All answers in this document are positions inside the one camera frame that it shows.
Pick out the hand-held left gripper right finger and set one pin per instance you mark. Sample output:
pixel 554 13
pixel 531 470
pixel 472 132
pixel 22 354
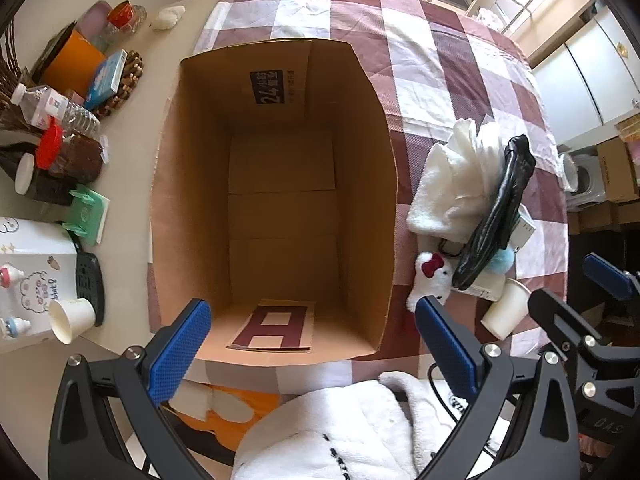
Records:
pixel 447 347

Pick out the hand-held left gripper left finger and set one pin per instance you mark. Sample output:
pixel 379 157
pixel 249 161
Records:
pixel 180 355

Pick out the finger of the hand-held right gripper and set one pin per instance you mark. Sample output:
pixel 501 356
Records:
pixel 607 274
pixel 555 310

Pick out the white paper cup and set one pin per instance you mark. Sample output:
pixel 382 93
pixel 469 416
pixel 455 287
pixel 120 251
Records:
pixel 70 317
pixel 507 307

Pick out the white plush cat toy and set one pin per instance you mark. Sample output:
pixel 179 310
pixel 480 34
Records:
pixel 435 280

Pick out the blue pom-pom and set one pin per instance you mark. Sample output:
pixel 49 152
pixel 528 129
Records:
pixel 501 260

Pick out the black plastic bag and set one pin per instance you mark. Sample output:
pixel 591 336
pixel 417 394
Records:
pixel 500 210

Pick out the white fluffy towel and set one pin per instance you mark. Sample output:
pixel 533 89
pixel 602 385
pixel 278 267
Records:
pixel 440 195

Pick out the cardboard box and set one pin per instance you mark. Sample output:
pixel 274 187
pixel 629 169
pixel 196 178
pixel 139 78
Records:
pixel 280 170

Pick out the white cartoon printed container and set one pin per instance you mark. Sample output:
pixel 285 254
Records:
pixel 30 270

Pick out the orange container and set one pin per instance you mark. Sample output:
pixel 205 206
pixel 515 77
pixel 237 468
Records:
pixel 70 65

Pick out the orange cartoon cushion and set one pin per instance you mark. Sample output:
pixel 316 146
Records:
pixel 250 410

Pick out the printed cardboard sheet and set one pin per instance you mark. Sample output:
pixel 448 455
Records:
pixel 280 330

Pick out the brown cardboard carton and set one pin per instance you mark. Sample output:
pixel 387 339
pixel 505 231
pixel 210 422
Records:
pixel 617 170

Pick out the black slotted spatula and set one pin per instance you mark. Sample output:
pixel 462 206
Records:
pixel 90 285

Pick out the white fleece jacket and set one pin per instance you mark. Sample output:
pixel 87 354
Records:
pixel 325 435

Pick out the white refrigerator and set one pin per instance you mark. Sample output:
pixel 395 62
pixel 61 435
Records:
pixel 590 75

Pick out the white lid dark jar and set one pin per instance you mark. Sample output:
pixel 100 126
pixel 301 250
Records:
pixel 45 185

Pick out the red lid jar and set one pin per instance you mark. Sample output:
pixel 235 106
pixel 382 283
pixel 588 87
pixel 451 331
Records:
pixel 75 157

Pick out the red white checkered tablecloth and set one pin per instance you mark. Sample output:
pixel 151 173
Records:
pixel 440 75

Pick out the clear water bottle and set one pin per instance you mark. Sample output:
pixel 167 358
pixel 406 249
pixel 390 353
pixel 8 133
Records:
pixel 55 107

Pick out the white perforated bin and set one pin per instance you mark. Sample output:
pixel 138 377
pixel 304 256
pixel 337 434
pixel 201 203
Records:
pixel 490 19

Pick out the blue tissue pack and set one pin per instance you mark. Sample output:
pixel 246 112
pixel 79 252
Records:
pixel 105 80

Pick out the wooden bead trivet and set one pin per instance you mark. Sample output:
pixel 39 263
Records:
pixel 132 72

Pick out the dark packet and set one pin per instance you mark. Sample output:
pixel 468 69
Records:
pixel 50 52

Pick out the dried twigs bundle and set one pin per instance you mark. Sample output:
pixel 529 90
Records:
pixel 10 65

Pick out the small white plush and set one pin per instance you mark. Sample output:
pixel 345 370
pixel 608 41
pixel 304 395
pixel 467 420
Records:
pixel 167 17

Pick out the glass dish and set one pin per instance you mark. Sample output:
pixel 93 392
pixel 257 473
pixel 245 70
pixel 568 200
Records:
pixel 139 19

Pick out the pale pink pouch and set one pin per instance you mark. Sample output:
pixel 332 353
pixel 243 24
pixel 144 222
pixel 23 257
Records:
pixel 92 22

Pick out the red cup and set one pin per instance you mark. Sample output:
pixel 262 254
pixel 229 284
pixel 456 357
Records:
pixel 121 14

